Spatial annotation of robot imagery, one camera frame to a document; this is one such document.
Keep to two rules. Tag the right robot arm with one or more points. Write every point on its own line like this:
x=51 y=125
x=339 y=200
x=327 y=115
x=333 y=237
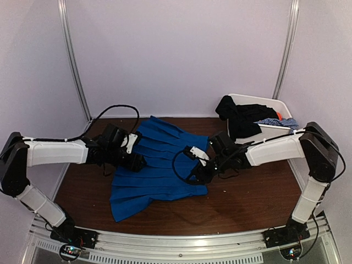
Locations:
x=310 y=146

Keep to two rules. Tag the white laundry basket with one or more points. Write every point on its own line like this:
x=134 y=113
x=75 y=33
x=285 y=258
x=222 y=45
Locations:
x=268 y=131

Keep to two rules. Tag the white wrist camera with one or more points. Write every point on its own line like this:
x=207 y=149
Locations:
x=194 y=153
x=129 y=141

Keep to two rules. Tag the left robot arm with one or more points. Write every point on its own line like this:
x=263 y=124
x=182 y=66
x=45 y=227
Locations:
x=114 y=146

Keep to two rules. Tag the blue pleated skirt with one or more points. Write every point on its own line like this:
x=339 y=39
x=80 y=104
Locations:
x=161 y=145

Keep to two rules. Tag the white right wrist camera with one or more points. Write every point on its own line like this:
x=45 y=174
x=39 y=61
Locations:
x=194 y=153

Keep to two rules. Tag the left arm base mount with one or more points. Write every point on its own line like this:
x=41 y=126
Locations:
x=75 y=242

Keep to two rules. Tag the front aluminium rail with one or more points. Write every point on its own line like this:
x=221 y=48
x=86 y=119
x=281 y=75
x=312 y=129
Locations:
x=113 y=247

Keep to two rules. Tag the aluminium frame post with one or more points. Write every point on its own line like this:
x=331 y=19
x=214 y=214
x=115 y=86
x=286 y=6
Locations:
x=288 y=46
x=63 y=14

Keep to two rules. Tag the blue checked shirt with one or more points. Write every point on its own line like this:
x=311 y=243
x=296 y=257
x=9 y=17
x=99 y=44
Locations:
x=289 y=122

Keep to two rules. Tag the right aluminium frame post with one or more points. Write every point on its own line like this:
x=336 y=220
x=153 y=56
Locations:
x=288 y=46

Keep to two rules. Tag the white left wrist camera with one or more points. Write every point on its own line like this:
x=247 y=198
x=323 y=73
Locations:
x=129 y=141

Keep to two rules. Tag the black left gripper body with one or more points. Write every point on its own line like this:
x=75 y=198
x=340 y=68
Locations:
x=114 y=158

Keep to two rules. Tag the left aluminium frame post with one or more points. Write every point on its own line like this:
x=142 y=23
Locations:
x=63 y=14

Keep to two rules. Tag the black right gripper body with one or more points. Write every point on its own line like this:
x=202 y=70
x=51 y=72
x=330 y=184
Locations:
x=223 y=165

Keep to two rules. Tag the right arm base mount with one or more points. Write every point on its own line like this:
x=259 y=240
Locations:
x=288 y=239

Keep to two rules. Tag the black garment in basket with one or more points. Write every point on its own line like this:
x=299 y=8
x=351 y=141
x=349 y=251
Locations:
x=242 y=119

